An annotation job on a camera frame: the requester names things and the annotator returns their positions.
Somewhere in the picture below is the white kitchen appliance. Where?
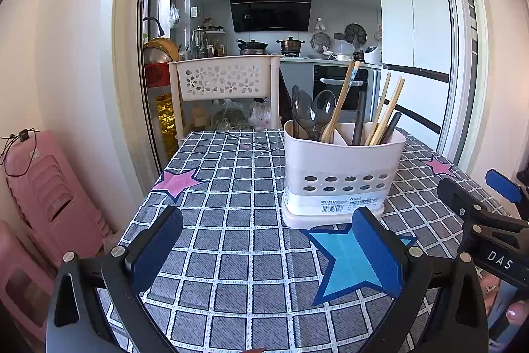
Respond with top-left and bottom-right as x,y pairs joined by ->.
332,39 -> 355,61

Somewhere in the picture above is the white plastic utensil holder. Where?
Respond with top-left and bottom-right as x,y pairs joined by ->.
282,119 -> 407,230

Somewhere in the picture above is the pink plastic stool stack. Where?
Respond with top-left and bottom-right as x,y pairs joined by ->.
5,130 -> 113,268

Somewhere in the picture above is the spice rack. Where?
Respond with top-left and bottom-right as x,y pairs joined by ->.
204,28 -> 228,57

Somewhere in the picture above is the metal spoon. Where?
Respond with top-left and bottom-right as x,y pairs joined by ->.
291,85 -> 315,139

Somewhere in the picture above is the black chopstick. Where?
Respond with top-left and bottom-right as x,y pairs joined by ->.
352,90 -> 368,146
378,112 -> 403,145

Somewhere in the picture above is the white sliding door frame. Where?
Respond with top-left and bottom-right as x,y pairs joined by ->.
113,0 -> 163,177

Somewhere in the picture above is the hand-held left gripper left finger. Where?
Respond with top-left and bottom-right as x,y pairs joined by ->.
45,206 -> 184,353

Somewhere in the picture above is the gold foil bag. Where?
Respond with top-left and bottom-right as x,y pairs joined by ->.
154,92 -> 177,156

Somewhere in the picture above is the white fridge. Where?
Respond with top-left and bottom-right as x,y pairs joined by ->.
374,0 -> 454,149

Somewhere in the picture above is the dark transparent spoon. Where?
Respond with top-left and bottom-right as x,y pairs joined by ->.
312,89 -> 337,141

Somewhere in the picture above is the clear plastic bags heap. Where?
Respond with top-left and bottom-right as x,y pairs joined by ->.
211,98 -> 274,131

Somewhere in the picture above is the beige plastic trolley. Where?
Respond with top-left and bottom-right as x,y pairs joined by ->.
167,54 -> 284,141

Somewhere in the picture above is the black wok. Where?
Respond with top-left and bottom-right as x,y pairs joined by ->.
236,39 -> 269,51

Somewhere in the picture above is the black range hood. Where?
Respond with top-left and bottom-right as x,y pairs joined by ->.
228,0 -> 314,33

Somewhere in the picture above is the black cable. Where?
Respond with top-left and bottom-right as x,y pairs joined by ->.
0,128 -> 40,177

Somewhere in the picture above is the black kitchen faucet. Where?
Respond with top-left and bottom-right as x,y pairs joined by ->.
142,16 -> 165,40

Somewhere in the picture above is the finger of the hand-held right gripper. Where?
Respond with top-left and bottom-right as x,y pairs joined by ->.
485,169 -> 529,209
437,178 -> 529,232

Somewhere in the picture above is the brass cooking pot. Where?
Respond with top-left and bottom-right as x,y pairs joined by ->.
275,36 -> 306,53

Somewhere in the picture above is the grey checked tablecloth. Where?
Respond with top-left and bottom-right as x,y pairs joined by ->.
118,129 -> 529,353

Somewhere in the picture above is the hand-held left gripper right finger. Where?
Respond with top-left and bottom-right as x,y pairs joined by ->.
351,208 -> 490,353

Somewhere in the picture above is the person's right hand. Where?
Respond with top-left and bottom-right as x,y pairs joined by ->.
488,279 -> 529,353

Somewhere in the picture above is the black built-in oven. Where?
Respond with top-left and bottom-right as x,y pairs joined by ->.
313,64 -> 370,112

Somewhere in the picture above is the gold metal basin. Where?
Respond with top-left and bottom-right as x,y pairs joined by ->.
143,38 -> 181,65

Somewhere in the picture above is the small pink plastic stool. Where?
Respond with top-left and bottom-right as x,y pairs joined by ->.
0,220 -> 57,342

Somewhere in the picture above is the hanging clear plastic bag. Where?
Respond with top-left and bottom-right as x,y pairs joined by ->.
167,3 -> 182,29

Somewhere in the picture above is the round metal rack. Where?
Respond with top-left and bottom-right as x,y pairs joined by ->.
310,31 -> 332,54
344,23 -> 369,46

